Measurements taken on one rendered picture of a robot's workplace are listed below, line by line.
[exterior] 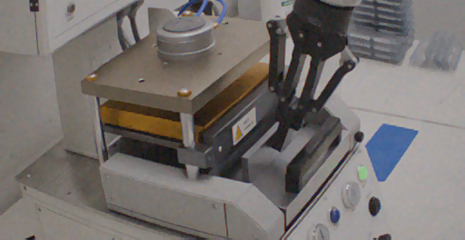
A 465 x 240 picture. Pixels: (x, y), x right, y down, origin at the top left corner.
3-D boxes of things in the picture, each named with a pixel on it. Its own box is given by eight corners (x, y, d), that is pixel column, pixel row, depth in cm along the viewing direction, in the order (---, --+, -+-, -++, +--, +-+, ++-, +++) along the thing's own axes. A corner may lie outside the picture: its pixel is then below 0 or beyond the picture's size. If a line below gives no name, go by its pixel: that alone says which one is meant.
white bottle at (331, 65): (343, 102, 173) (341, 41, 167) (322, 104, 173) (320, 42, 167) (340, 93, 178) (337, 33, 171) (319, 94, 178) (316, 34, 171)
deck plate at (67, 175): (14, 181, 114) (14, 175, 114) (121, 96, 141) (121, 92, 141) (264, 262, 93) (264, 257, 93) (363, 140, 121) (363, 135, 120)
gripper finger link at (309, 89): (325, 27, 98) (335, 32, 98) (305, 99, 105) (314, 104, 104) (314, 37, 95) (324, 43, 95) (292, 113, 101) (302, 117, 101)
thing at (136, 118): (103, 131, 108) (95, 68, 103) (183, 70, 125) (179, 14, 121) (209, 156, 100) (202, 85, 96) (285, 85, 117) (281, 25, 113)
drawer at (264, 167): (103, 184, 111) (93, 137, 108) (177, 122, 129) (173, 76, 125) (286, 231, 98) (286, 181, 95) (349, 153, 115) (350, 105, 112)
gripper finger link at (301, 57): (308, 35, 95) (298, 29, 96) (282, 107, 102) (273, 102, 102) (320, 25, 99) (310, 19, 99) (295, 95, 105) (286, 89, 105)
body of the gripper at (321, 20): (286, -14, 92) (268, 48, 97) (348, 16, 90) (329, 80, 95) (309, -27, 98) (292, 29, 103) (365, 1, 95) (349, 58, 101)
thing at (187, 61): (59, 132, 108) (48, 51, 103) (167, 53, 132) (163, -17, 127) (198, 168, 97) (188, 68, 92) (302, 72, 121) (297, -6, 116)
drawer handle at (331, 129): (284, 192, 100) (284, 165, 98) (330, 139, 112) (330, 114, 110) (299, 194, 99) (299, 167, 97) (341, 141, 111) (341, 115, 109)
